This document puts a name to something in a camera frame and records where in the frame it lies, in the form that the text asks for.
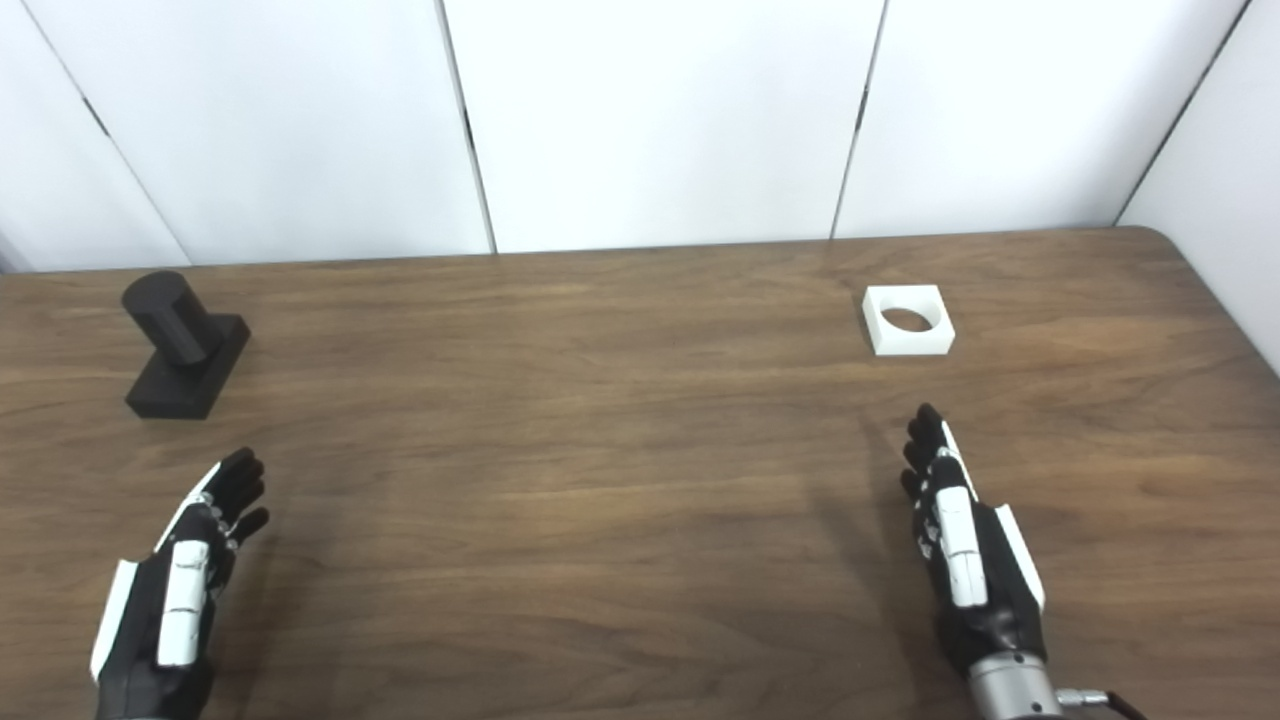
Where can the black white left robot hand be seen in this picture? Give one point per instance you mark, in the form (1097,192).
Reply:
(140,620)

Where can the white square piece with hole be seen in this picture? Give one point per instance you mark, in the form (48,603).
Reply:
(908,343)

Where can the black cylinder peg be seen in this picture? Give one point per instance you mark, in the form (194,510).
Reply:
(185,350)

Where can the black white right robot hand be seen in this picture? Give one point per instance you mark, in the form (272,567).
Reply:
(985,590)

